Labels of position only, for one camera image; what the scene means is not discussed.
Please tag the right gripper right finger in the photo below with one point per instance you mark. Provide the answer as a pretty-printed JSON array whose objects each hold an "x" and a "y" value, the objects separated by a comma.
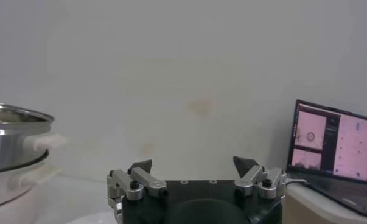
[{"x": 250, "y": 179}]

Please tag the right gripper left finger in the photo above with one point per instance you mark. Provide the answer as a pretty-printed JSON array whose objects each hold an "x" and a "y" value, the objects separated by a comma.
[{"x": 146, "y": 181}]

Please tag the perforated steel steamer basket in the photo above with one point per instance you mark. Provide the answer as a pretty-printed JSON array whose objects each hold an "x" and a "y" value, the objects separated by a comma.
[{"x": 6, "y": 146}]

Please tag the round white plate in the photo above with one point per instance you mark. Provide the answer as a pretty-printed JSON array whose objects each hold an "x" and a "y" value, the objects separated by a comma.
[{"x": 92, "y": 219}]

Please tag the grey open laptop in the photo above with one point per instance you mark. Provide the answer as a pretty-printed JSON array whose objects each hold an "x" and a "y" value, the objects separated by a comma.
[{"x": 353, "y": 146}]

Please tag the white electric cooker pot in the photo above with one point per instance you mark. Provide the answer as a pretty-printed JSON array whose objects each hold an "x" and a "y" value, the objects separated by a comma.
[{"x": 9, "y": 194}]

